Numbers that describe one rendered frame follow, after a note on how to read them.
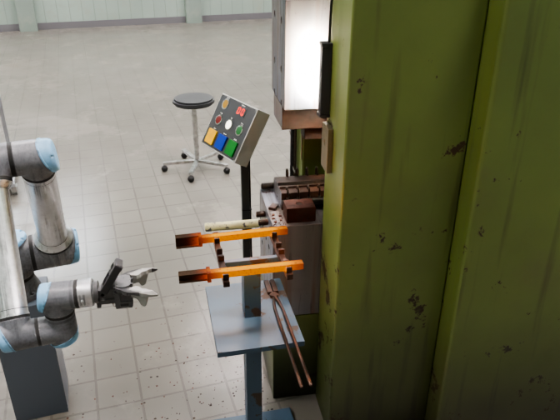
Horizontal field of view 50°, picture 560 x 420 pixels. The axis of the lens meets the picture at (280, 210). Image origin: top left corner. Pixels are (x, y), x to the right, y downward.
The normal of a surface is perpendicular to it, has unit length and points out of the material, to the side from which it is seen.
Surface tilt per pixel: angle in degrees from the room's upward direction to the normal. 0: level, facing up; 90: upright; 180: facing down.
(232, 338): 0
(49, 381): 90
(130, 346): 0
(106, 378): 0
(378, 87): 90
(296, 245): 90
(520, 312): 90
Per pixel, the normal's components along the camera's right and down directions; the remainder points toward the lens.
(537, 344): 0.17, 0.45
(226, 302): 0.00, -0.89
